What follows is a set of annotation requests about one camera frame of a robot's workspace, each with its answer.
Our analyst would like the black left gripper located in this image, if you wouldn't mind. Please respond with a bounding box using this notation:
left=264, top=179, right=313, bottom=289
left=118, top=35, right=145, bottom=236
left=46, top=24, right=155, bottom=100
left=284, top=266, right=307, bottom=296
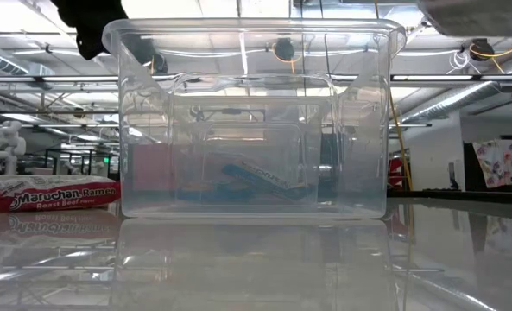
left=50, top=0, right=130, bottom=60

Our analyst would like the black ceiling cord reel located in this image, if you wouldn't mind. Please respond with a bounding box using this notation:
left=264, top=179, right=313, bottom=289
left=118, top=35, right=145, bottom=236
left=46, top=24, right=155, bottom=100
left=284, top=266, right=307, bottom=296
left=128, top=34, right=169, bottom=74
left=469, top=37, right=495, bottom=61
left=274, top=36, right=297, bottom=62

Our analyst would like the blue Maruchan ramen packet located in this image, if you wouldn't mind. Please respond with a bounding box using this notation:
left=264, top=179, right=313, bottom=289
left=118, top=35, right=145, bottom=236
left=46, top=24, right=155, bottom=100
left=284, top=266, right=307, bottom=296
left=176, top=180, right=256, bottom=203
left=221, top=162, right=313, bottom=202

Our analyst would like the clear plastic bin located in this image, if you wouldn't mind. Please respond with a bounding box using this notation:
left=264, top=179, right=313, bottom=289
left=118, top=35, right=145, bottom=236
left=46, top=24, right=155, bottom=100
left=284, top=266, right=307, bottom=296
left=168, top=73, right=337, bottom=205
left=101, top=17, right=407, bottom=220
left=202, top=122, right=305, bottom=191

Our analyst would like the silver ventilation duct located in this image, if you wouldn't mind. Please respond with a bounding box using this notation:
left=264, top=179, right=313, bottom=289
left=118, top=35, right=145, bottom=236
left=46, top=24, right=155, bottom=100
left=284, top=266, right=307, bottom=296
left=401, top=51, right=512, bottom=124
left=0, top=45, right=45, bottom=79

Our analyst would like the yellow power cable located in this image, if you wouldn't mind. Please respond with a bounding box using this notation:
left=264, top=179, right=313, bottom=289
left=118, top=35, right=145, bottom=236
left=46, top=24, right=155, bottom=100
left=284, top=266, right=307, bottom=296
left=372, top=0, right=414, bottom=193

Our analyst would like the red and white sign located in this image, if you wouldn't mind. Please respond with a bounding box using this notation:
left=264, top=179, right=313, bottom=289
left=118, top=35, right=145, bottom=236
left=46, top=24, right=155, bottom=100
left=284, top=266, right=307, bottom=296
left=389, top=157, right=412, bottom=191

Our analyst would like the floral cloth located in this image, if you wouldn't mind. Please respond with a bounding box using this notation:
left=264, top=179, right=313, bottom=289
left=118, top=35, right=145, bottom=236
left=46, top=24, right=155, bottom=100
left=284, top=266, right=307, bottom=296
left=473, top=138, right=512, bottom=189

